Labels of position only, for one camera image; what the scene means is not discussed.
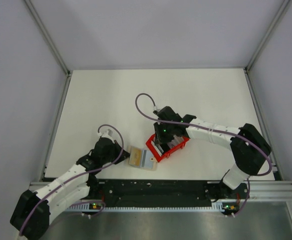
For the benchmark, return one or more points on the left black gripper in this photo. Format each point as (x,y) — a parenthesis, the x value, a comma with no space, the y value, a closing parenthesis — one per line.
(123,155)

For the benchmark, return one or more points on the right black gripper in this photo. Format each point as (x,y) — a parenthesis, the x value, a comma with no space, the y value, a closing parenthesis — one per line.
(160,139)

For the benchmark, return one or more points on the gold credit card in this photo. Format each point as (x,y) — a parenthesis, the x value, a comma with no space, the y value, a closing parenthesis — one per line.
(135,157)

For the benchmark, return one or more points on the beige card holder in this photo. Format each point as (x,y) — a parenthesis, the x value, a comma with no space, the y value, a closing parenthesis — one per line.
(142,158)

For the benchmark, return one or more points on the grey credit card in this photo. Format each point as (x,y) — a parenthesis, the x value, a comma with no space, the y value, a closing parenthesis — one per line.
(148,161)

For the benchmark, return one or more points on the red plastic card tray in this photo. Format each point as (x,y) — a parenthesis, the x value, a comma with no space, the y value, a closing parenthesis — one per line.
(153,147)

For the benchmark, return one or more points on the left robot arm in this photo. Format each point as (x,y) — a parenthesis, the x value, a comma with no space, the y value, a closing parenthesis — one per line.
(36,210)

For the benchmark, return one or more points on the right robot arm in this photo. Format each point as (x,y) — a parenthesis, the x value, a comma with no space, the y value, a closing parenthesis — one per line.
(248,146)

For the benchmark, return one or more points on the stack of upright cards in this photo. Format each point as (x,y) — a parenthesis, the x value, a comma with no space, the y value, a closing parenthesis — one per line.
(176,141)

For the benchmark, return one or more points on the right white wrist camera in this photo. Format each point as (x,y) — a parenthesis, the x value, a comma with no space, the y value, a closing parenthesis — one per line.
(156,110)

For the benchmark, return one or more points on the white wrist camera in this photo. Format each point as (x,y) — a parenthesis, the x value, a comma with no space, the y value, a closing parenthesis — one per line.
(156,110)
(106,134)

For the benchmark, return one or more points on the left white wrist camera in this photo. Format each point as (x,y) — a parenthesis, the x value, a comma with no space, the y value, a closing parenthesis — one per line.
(106,134)

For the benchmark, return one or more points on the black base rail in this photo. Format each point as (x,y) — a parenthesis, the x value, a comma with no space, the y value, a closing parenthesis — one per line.
(163,193)

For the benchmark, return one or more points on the white slotted cable duct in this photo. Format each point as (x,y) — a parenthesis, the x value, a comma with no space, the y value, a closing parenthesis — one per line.
(215,207)

